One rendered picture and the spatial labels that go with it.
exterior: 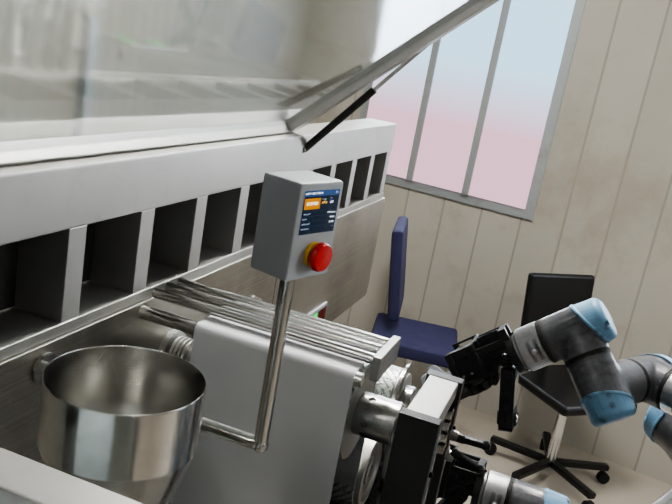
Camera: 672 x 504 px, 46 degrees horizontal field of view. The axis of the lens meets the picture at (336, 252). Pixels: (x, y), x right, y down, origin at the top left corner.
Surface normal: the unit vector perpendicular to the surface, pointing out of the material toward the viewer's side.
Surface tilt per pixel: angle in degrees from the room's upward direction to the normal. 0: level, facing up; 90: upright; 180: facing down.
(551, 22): 90
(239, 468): 90
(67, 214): 90
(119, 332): 90
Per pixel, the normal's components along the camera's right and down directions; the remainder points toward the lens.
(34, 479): 0.18, -0.95
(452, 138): -0.48, 0.14
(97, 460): 0.00, 0.25
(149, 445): 0.54, 0.31
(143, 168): 0.93, 0.25
